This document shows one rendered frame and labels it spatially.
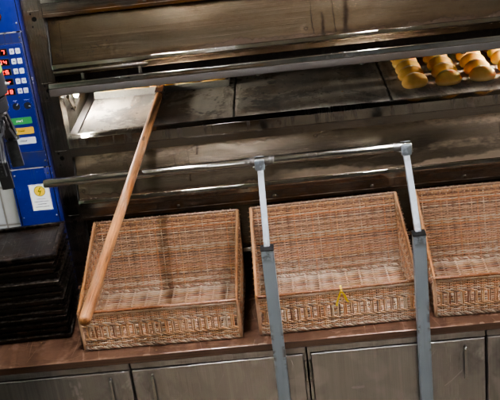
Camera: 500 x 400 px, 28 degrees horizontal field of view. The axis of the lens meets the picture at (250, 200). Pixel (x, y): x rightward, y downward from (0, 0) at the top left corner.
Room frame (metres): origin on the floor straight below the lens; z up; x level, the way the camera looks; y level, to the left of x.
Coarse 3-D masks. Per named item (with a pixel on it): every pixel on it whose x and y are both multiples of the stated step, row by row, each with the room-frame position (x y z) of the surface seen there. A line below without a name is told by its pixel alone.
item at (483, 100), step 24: (432, 96) 3.43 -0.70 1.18; (456, 96) 3.39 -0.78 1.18; (480, 96) 3.37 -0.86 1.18; (216, 120) 3.45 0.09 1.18; (240, 120) 3.42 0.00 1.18; (264, 120) 3.40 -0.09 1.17; (288, 120) 3.40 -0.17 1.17; (312, 120) 3.40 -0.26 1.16; (336, 120) 3.39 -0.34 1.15; (72, 144) 3.44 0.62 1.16; (96, 144) 3.44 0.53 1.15
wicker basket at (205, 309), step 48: (96, 240) 3.38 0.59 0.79; (144, 240) 3.38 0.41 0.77; (192, 240) 3.36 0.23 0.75; (240, 240) 3.34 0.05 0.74; (144, 288) 3.33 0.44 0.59; (192, 288) 3.29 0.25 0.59; (240, 288) 3.09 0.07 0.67; (96, 336) 2.95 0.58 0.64; (144, 336) 2.94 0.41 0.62; (192, 336) 2.93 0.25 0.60; (240, 336) 2.91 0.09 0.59
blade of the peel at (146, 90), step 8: (216, 80) 3.86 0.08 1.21; (224, 80) 3.86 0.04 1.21; (144, 88) 3.88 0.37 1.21; (152, 88) 3.88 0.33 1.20; (168, 88) 3.87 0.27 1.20; (176, 88) 3.87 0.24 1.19; (184, 88) 3.87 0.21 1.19; (192, 88) 3.87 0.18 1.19; (200, 88) 3.86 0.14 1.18; (96, 96) 3.89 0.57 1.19; (104, 96) 3.89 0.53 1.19; (112, 96) 3.89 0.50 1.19; (120, 96) 3.89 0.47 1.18
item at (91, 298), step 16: (160, 96) 3.75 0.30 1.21; (144, 128) 3.38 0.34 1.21; (144, 144) 3.22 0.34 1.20; (128, 176) 2.94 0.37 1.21; (128, 192) 2.81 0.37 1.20; (112, 224) 2.59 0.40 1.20; (112, 240) 2.49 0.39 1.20; (96, 272) 2.30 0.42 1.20; (96, 288) 2.22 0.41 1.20; (80, 320) 2.08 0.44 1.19
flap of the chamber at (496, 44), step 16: (432, 48) 3.23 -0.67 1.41; (448, 48) 3.23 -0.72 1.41; (464, 48) 3.22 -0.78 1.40; (480, 48) 3.22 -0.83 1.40; (496, 48) 3.21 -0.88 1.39; (288, 64) 3.25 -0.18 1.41; (304, 64) 3.25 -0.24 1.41; (320, 64) 3.25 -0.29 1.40; (336, 64) 3.24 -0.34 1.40; (144, 80) 3.28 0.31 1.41; (160, 80) 3.28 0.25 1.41; (176, 80) 3.27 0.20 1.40; (192, 80) 3.27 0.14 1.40
